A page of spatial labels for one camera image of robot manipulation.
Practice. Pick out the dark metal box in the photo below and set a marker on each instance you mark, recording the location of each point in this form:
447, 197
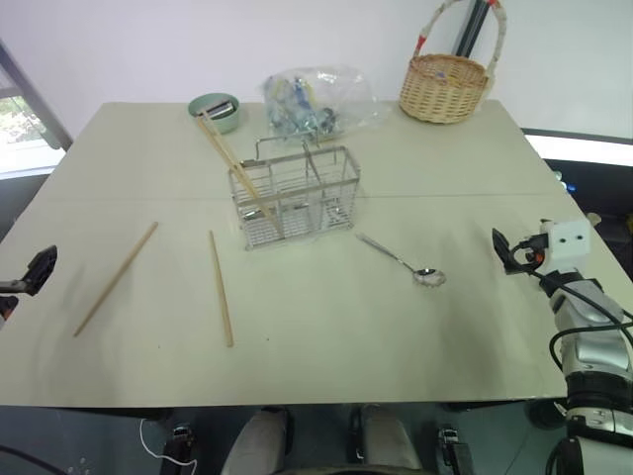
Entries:
220, 110

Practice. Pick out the pale green bowl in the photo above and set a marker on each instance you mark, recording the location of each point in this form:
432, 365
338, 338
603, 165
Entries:
228, 123

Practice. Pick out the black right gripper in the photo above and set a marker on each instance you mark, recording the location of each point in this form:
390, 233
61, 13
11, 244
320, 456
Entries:
525, 262

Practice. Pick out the black side table white edge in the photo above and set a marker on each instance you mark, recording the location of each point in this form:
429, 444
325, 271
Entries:
593, 168

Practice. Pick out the silver metal spoon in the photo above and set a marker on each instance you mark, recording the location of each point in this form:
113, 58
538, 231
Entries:
429, 277

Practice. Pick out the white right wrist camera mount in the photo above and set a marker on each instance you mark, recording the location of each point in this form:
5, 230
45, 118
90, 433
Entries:
569, 245

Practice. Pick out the black metal poles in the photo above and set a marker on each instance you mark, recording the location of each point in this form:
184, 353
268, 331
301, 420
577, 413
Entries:
474, 27

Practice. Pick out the clear plastic bag with items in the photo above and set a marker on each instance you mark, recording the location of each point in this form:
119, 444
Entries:
316, 101

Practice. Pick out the wooden chopstick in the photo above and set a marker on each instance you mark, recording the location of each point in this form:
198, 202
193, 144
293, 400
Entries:
232, 167
221, 289
223, 144
117, 278

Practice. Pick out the grey window frame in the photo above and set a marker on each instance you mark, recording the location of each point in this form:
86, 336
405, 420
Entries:
39, 101

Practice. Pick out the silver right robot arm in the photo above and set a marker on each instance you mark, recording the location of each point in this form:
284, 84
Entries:
593, 346

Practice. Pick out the small blue objects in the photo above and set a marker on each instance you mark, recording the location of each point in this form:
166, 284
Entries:
569, 184

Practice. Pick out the grey rounded robot leg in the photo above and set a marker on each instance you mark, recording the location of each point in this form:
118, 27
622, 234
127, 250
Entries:
388, 440
259, 443

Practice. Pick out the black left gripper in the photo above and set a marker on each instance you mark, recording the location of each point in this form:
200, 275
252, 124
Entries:
7, 302

